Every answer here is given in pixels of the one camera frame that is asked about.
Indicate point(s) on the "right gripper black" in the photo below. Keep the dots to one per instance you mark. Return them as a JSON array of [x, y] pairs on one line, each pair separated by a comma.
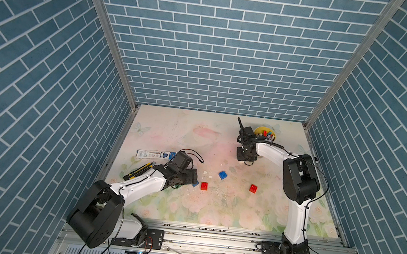
[[239, 157]]

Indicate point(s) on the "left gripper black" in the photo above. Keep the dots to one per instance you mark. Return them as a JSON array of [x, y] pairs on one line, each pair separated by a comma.
[[191, 176]]

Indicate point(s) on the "red lego brick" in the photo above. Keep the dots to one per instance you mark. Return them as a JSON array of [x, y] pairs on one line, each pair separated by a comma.
[[253, 188], [204, 186]]

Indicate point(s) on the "blue lego brick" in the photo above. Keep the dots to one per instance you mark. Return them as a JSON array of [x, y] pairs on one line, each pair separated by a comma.
[[223, 175]]

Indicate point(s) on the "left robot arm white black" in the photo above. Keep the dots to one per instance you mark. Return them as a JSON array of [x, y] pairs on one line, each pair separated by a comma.
[[100, 214]]

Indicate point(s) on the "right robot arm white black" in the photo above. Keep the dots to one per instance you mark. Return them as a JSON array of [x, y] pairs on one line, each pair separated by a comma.
[[300, 183]]

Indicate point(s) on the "yellow pen cup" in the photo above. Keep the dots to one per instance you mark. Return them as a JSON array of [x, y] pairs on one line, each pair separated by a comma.
[[265, 133]]

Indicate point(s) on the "white blue toothpaste box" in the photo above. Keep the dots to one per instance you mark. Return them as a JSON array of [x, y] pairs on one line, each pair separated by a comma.
[[153, 154]]

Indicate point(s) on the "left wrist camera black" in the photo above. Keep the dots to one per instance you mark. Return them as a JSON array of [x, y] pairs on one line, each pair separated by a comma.
[[182, 160]]

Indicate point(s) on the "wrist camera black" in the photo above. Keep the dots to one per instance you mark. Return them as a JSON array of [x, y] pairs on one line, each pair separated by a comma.
[[182, 160], [246, 134]]

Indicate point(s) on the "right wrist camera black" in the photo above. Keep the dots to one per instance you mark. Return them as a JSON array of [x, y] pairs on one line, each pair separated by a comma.
[[246, 134]]

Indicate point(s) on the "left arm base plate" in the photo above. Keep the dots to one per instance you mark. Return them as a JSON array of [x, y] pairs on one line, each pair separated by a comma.
[[151, 239]]

